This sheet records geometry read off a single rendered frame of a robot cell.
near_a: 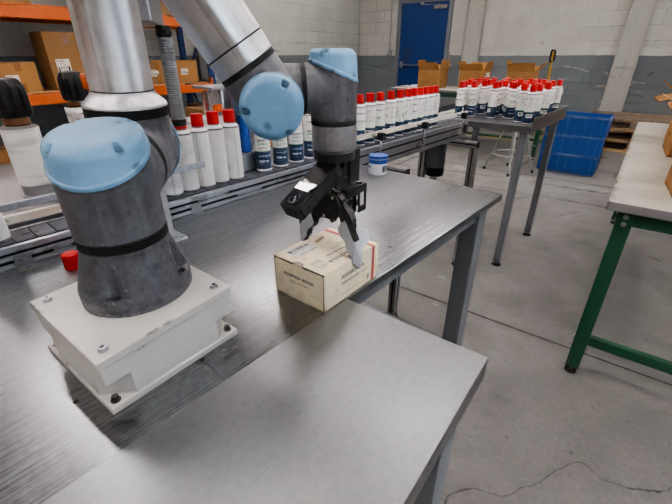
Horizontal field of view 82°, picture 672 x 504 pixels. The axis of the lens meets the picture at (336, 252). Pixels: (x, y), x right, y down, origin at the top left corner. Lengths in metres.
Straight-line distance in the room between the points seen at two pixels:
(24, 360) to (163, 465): 0.31
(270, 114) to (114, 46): 0.25
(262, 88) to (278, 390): 0.38
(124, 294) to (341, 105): 0.41
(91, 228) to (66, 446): 0.25
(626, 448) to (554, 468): 0.30
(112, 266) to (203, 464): 0.27
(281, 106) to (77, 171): 0.24
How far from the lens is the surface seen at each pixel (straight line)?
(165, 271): 0.58
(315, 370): 0.58
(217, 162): 1.22
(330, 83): 0.63
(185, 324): 0.58
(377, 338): 0.63
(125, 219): 0.55
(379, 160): 1.45
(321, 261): 0.68
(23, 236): 1.07
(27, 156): 1.31
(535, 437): 1.71
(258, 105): 0.48
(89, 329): 0.60
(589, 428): 1.83
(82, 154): 0.53
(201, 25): 0.50
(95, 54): 0.66
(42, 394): 0.67
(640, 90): 7.94
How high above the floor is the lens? 1.23
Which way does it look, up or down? 27 degrees down
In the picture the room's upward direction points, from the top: straight up
